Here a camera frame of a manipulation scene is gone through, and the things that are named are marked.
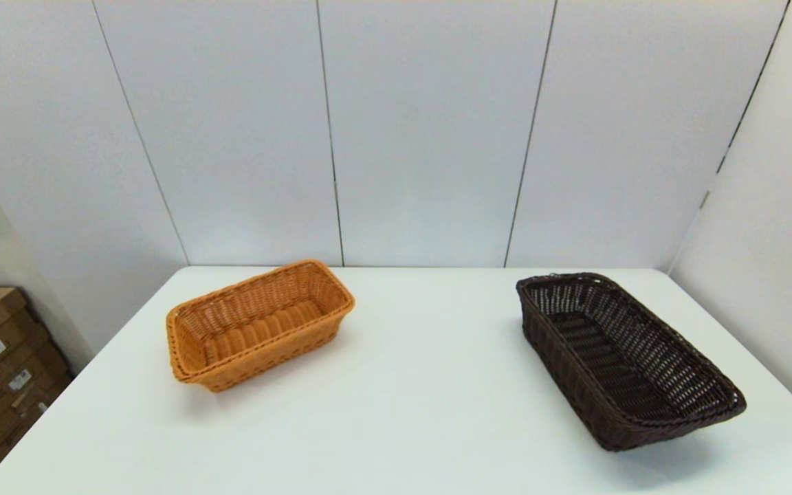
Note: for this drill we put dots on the orange wicker basket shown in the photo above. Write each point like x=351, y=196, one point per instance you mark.
x=265, y=357

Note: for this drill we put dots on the dark brown wicker basket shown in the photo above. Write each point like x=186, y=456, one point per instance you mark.
x=609, y=364

